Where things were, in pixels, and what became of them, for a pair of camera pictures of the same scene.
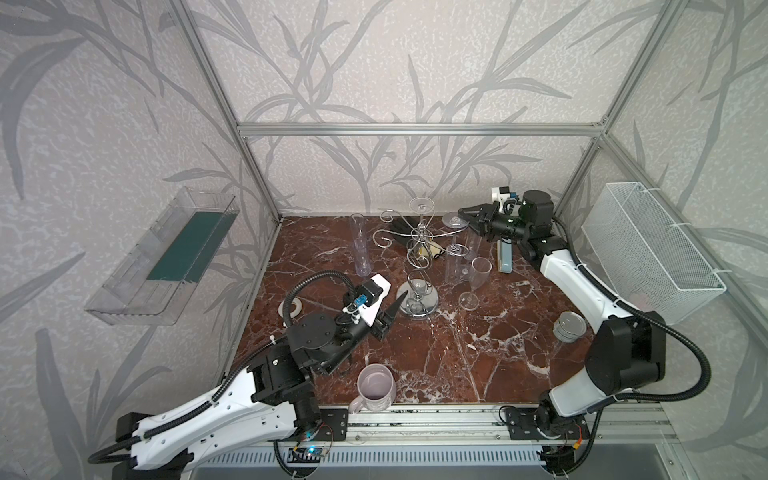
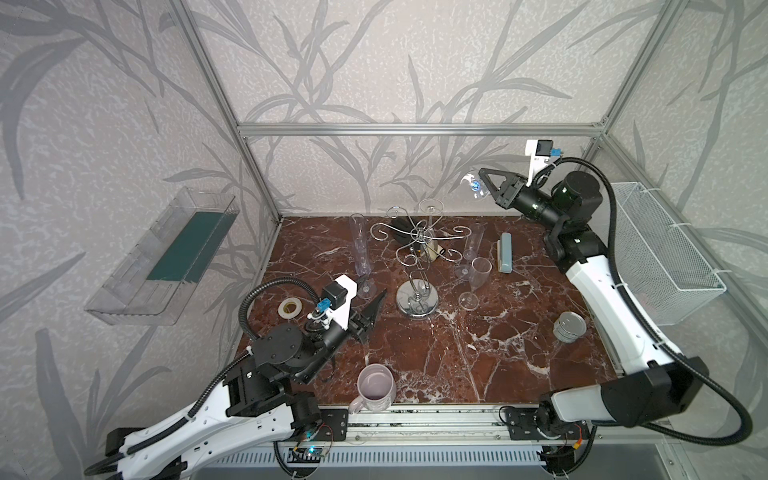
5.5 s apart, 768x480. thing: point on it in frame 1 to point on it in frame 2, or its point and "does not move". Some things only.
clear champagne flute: [360, 246] does not move
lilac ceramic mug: [376, 386] does not move
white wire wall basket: [646, 258] does not move
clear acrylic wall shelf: [150, 284] does not move
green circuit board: [306, 454] does not move
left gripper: [377, 319] to [351, 325]
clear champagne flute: [479, 272] does not move
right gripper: [491, 222] to [514, 194]
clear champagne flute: [456, 255] to [478, 189]
